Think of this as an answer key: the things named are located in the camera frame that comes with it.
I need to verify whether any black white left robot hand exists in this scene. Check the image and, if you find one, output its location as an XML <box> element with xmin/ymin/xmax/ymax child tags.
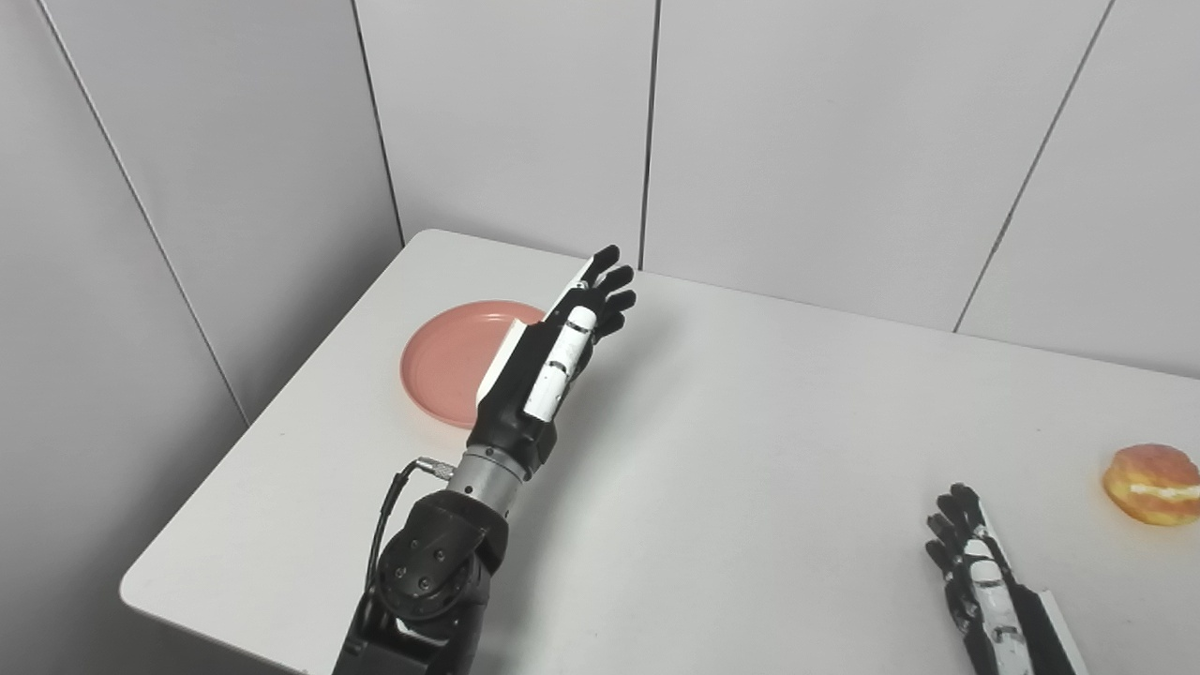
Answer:
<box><xmin>466</xmin><ymin>245</ymin><xmax>638</xmax><ymax>482</ymax></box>

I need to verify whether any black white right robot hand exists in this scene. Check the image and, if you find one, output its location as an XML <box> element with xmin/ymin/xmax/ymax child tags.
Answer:
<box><xmin>924</xmin><ymin>483</ymin><xmax>1090</xmax><ymax>675</ymax></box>

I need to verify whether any pink round plate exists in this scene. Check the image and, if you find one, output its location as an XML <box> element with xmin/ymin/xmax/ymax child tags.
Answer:
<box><xmin>400</xmin><ymin>300</ymin><xmax>548</xmax><ymax>431</ymax></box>

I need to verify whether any cream puff pastry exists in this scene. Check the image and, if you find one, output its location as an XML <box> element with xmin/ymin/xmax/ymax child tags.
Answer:
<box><xmin>1102</xmin><ymin>443</ymin><xmax>1200</xmax><ymax>527</ymax></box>

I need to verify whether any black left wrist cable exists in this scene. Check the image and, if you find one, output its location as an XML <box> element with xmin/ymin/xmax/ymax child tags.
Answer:
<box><xmin>363</xmin><ymin>456</ymin><xmax>458</xmax><ymax>606</ymax></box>

